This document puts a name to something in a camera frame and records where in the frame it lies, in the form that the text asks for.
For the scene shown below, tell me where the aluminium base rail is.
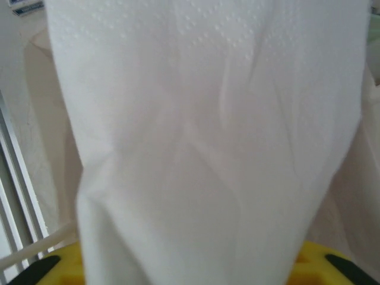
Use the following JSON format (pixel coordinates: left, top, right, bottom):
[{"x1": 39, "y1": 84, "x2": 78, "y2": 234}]
[{"x1": 0, "y1": 88, "x2": 50, "y2": 277}]

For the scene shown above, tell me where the single white paper napkin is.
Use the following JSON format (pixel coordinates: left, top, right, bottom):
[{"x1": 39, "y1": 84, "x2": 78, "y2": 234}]
[{"x1": 46, "y1": 0, "x2": 373, "y2": 285}]

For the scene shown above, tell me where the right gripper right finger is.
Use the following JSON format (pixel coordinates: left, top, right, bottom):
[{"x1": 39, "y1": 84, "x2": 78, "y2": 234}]
[{"x1": 292, "y1": 240, "x2": 380, "y2": 285}]

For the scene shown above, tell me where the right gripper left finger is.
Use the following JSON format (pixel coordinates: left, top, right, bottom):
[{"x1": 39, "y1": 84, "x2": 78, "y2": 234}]
[{"x1": 13, "y1": 240, "x2": 87, "y2": 285}]

